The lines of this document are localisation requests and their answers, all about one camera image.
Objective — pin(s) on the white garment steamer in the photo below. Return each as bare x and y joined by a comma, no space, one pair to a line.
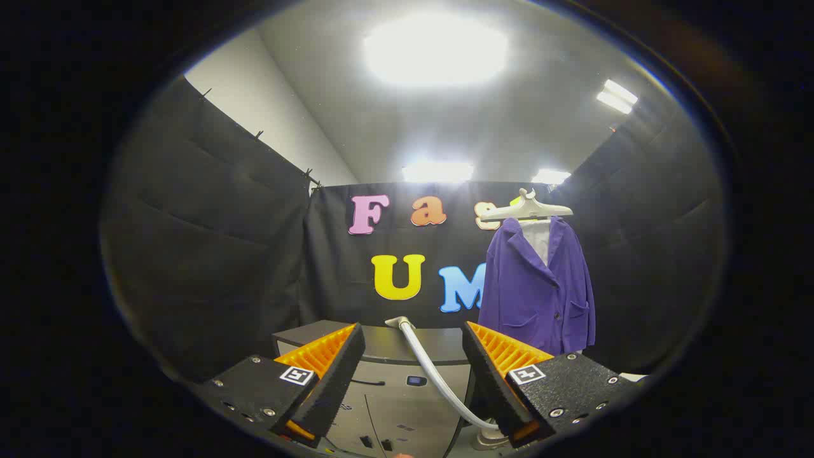
432,372

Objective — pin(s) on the small ceiling light panel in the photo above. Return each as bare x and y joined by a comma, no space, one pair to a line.
551,177

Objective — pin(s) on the grey cabinet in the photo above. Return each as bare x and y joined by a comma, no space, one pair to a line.
388,346

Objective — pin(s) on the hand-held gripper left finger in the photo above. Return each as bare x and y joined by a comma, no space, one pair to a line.
337,381

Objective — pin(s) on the double ceiling light panel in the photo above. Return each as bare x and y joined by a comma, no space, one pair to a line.
615,97

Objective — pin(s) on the white flat board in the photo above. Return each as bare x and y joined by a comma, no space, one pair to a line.
633,377

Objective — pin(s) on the large ceiling light panel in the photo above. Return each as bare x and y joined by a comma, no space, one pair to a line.
435,48

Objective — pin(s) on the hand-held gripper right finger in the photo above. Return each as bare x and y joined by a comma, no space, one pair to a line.
489,381

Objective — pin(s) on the cream plastic clothes hanger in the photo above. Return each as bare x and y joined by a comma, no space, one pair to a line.
528,207

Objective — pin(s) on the long ceiling light panel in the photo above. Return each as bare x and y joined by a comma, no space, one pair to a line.
437,172

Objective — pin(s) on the grey steamer base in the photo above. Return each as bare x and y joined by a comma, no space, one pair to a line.
489,440

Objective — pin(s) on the white shirt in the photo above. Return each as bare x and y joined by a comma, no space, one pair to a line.
537,238

